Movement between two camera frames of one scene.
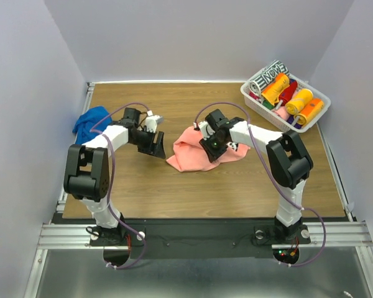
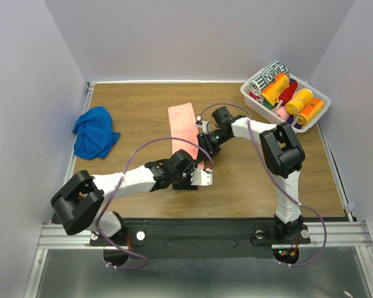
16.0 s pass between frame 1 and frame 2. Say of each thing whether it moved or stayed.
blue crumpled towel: stayed
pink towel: moved
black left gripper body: moved
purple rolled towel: stayed
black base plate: stayed
